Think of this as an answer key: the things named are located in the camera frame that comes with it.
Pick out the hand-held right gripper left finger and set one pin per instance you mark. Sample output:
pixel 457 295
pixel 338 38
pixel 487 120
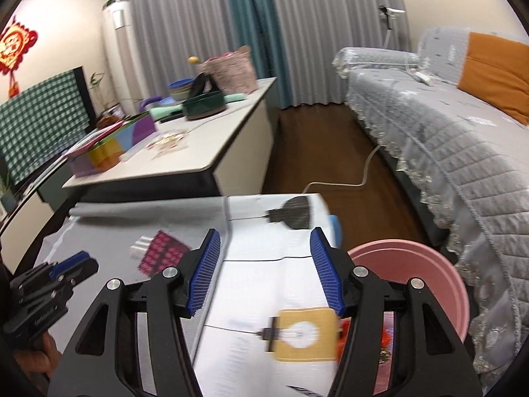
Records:
pixel 204 273

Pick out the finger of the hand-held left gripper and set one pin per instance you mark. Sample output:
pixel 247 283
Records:
pixel 82 271
pixel 70 261

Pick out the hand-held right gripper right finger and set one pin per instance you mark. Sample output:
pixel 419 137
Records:
pixel 326 273

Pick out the dark pink patterned packet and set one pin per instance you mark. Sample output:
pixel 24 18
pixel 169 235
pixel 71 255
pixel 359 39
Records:
pixel 163 252

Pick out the large red plastic bag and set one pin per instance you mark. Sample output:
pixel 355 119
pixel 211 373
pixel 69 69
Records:
pixel 388 335

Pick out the pink plastic bucket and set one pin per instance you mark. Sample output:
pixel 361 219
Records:
pixel 413 260

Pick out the person's left hand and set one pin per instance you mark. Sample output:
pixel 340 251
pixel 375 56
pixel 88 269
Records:
pixel 39 357

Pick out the blue white plastic object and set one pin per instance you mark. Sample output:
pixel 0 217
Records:
pixel 337 225

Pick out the white printed table cloth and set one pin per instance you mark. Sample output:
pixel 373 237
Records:
pixel 264 281

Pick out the clear plastic packaging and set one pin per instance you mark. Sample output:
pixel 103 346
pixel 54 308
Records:
pixel 140 246

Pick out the grey table cloth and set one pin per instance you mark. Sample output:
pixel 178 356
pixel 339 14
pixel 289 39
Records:
pixel 124 211

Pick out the colourful box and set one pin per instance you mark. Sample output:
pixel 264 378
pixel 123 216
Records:
pixel 103 153

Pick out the white coffee table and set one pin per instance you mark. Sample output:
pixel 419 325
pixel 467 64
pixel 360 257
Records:
pixel 215 140

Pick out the clear snack packet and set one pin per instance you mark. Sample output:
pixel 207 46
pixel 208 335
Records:
pixel 167 140

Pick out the green checkered cloth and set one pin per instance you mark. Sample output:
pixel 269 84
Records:
pixel 41 124

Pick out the mint green cloth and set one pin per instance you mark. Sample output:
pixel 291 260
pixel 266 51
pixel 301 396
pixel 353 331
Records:
pixel 165 112

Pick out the dark green bowl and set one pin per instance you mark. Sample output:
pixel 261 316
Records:
pixel 204 105

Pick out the black television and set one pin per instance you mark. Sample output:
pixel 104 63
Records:
pixel 84 91

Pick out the blue plate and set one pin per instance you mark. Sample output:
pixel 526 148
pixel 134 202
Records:
pixel 169 101

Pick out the bamboo plant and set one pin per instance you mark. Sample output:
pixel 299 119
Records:
pixel 96 80

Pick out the stack of colourful bowls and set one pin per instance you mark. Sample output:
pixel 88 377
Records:
pixel 179 87

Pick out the grey covered sofa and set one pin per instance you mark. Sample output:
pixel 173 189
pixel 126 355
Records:
pixel 454 132

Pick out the pink lace basket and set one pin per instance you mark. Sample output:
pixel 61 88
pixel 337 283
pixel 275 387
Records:
pixel 233 70

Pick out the white standing air conditioner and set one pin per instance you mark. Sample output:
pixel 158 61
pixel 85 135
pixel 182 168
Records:
pixel 120 49

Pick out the white power strip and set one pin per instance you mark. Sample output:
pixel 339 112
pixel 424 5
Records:
pixel 423 77

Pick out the grey curtain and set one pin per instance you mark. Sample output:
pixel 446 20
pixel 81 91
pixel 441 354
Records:
pixel 177 20
pixel 339 29

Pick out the teal curtain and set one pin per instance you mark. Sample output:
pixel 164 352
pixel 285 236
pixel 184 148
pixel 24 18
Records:
pixel 260 29

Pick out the orange cushion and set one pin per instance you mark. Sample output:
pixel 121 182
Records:
pixel 496 70

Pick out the white floor lamp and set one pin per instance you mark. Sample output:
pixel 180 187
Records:
pixel 388 10

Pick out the red wall ornament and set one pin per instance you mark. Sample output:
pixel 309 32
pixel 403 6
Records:
pixel 14 47

